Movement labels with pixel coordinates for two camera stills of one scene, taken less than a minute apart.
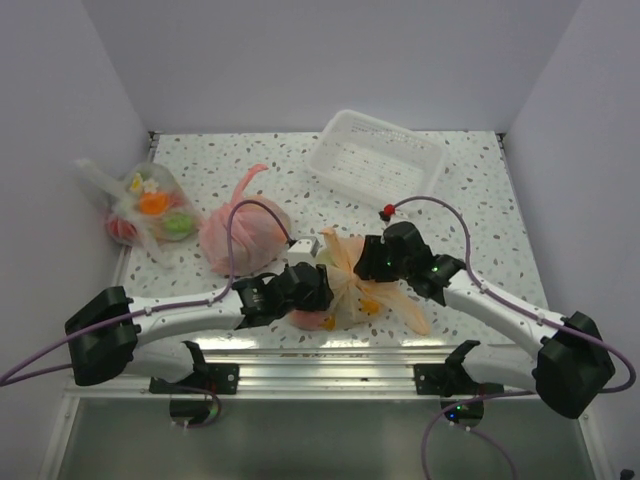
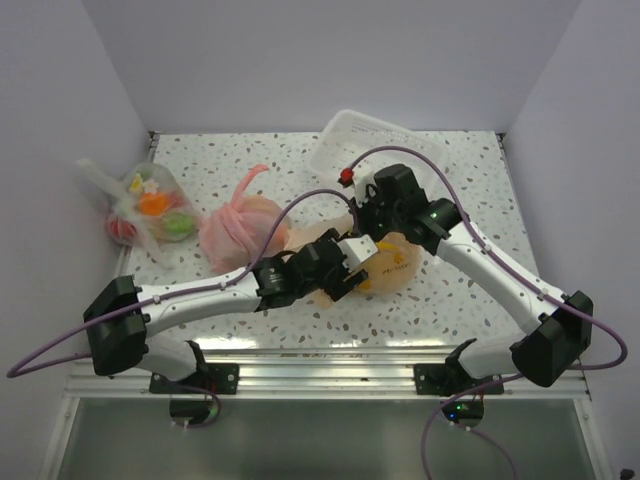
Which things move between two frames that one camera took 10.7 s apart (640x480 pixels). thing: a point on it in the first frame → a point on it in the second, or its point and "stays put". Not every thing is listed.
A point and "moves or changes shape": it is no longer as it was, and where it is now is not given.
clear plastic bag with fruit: (149, 208) stays put
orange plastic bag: (357, 300) moves or changes shape
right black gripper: (368, 265) → (361, 216)
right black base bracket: (449, 379) stays put
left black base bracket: (206, 379) stays put
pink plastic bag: (257, 237) stays put
